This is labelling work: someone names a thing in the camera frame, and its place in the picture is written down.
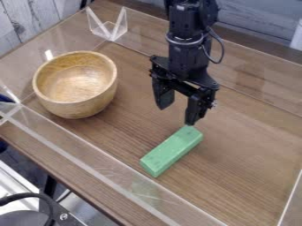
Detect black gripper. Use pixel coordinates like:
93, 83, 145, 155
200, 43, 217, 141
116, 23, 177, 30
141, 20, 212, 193
149, 38, 219, 126

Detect green rectangular block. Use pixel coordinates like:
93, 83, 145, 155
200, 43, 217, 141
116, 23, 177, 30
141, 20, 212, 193
138, 125, 203, 177

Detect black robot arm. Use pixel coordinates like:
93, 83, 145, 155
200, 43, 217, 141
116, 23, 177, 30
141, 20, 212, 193
149, 0, 221, 126

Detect brown wooden bowl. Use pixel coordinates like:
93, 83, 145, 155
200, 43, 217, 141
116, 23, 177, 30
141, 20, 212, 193
32, 50, 117, 119

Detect clear acrylic tray walls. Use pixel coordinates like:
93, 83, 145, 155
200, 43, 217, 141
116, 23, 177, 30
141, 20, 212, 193
0, 11, 302, 226

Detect white object at right edge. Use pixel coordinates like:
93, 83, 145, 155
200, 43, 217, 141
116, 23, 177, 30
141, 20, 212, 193
289, 19, 302, 51

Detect black table leg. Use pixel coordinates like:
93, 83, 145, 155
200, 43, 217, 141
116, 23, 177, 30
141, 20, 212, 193
44, 176, 57, 198

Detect grey metal bracket with screw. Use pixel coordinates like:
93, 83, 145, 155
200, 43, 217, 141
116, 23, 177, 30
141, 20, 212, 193
50, 201, 86, 226

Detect black cable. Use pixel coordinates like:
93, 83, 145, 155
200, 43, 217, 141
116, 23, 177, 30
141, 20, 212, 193
0, 192, 56, 226

